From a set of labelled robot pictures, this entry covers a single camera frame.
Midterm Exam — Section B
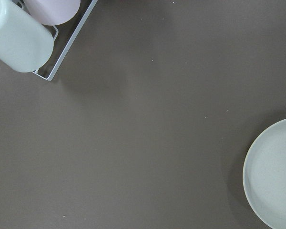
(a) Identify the white wire cup rack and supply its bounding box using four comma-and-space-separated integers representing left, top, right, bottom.
13, 0, 97, 81

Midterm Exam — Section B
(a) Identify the mint green cup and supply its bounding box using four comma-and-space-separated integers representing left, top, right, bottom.
0, 0, 54, 73

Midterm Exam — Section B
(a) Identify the beige round plate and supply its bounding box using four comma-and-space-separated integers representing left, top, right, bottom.
242, 119, 286, 229

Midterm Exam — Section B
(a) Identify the pink cup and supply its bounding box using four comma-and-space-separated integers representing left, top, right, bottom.
23, 0, 81, 26

